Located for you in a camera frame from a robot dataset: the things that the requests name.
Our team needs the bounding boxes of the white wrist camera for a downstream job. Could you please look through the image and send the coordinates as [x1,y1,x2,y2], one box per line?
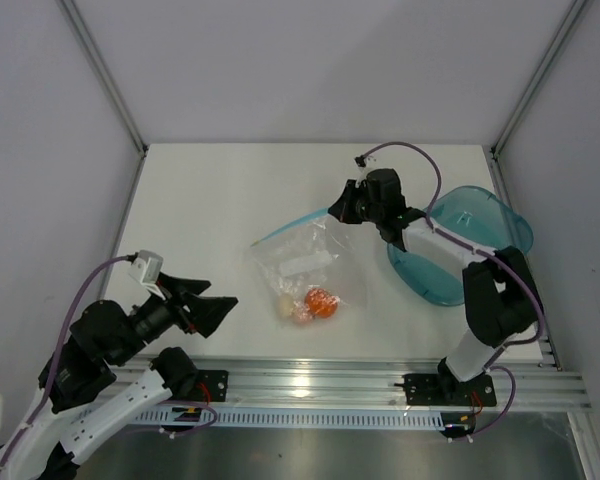
[128,250,165,299]
[354,155,376,185]

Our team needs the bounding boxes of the teal plastic tray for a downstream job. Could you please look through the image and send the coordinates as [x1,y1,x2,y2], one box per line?
[387,185,534,307]

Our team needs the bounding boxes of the pink toy egg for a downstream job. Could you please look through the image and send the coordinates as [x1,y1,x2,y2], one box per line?
[291,305,314,325]

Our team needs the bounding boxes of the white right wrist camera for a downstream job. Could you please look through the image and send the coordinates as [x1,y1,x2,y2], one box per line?
[354,155,376,185]

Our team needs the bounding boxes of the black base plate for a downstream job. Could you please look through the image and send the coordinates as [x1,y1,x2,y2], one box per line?
[394,373,497,407]
[191,370,229,403]

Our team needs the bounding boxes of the cream toy egg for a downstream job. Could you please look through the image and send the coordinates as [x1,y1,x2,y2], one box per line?
[276,293,295,318]

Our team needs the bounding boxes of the clear zip top bag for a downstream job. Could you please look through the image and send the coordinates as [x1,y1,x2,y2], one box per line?
[246,209,367,327]

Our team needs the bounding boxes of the orange toy pumpkin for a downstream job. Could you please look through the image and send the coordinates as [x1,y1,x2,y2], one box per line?
[304,287,340,319]

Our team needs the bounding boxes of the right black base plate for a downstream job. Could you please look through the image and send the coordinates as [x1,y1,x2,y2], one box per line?
[394,373,497,407]

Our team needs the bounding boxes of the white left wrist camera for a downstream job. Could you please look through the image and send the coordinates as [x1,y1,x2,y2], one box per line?
[128,250,165,299]

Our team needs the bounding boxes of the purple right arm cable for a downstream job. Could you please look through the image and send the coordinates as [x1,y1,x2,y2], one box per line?
[362,141,546,441]

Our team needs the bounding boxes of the left aluminium frame post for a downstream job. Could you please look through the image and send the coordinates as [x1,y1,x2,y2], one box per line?
[56,0,148,158]

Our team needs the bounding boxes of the white slotted cable duct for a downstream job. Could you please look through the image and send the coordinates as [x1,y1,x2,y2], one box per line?
[132,407,445,431]

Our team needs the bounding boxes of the right aluminium frame post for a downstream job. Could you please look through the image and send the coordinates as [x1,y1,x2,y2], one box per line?
[490,0,593,162]

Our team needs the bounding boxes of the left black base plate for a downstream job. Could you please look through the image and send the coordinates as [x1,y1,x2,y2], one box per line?
[191,370,229,403]

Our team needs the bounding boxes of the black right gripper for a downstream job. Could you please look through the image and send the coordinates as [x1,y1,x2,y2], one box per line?
[328,179,383,225]

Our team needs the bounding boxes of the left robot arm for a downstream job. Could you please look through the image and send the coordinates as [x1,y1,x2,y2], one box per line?
[0,274,238,479]

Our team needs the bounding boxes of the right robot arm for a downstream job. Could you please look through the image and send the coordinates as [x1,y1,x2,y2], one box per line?
[328,168,544,405]

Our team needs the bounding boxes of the aluminium mounting rail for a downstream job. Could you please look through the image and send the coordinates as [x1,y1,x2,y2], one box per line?
[97,355,592,413]

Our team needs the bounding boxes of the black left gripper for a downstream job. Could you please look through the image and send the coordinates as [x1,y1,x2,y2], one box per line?
[112,271,238,365]

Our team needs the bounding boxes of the aluminium frame post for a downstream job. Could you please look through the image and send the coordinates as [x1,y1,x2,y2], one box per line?
[56,0,148,158]
[490,0,593,162]

